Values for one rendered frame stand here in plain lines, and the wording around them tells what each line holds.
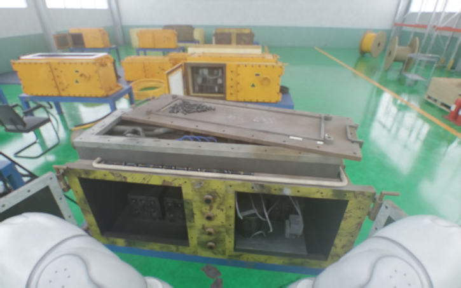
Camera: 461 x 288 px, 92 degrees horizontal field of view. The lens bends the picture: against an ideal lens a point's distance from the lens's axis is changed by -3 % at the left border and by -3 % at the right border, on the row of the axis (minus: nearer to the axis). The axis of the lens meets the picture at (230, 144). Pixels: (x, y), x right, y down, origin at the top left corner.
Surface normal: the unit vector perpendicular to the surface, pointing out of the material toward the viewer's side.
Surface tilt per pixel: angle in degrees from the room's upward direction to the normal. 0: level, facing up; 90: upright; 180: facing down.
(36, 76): 90
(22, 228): 3
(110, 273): 64
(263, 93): 90
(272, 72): 90
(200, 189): 90
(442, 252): 25
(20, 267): 41
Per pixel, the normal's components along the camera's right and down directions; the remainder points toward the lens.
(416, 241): -0.15, -0.84
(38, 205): 0.91, 0.21
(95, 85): -0.08, 0.50
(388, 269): 0.04, -0.56
